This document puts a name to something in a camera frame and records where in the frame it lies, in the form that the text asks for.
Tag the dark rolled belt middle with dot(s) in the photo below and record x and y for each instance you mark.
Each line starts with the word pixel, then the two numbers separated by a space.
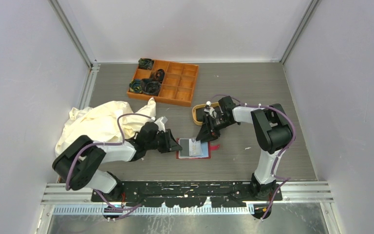
pixel 158 75

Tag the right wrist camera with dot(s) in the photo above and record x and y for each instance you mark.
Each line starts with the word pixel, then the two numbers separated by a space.
pixel 209 110

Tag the large black rolled belt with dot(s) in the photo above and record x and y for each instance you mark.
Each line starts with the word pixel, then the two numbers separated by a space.
pixel 150 87

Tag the red card holder wallet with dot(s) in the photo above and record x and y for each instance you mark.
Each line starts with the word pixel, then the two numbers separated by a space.
pixel 207 149

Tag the tan oval tray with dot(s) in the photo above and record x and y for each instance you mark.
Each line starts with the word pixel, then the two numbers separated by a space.
pixel 197 114

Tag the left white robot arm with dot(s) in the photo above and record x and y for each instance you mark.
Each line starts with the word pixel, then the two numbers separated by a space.
pixel 78 165

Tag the white credit card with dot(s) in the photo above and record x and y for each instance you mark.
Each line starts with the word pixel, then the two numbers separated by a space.
pixel 195 148

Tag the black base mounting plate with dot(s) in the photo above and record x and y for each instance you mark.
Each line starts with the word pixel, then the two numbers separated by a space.
pixel 187 194

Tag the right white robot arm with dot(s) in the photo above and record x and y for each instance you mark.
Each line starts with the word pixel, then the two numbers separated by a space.
pixel 273 129

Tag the green rolled belt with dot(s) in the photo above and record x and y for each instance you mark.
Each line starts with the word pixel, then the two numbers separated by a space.
pixel 135 86

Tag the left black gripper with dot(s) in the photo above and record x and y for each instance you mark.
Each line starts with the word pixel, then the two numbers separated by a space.
pixel 170 144

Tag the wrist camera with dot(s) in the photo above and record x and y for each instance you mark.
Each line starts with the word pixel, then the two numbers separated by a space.
pixel 209 110
pixel 160 122

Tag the orange compartment organizer tray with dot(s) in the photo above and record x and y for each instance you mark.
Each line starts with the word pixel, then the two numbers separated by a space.
pixel 178 86

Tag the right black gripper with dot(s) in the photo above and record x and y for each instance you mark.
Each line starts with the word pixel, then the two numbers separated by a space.
pixel 206 134

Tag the dark rolled belt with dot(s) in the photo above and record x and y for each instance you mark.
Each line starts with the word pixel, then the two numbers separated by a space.
pixel 158 75
pixel 145 64

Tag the dark rolled belt top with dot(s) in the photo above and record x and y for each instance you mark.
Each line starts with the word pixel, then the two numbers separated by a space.
pixel 145 64

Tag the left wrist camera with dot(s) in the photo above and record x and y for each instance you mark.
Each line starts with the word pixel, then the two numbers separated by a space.
pixel 160 122

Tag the cream cloth bag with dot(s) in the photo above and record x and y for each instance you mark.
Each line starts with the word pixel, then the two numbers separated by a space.
pixel 108 122

